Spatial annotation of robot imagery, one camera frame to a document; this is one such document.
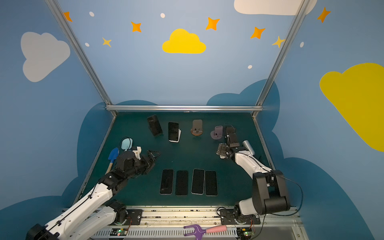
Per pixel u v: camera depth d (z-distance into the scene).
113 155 0.97
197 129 1.07
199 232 0.71
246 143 0.97
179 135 1.04
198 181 0.86
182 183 0.88
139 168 0.68
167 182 0.85
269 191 0.44
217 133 1.04
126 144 1.01
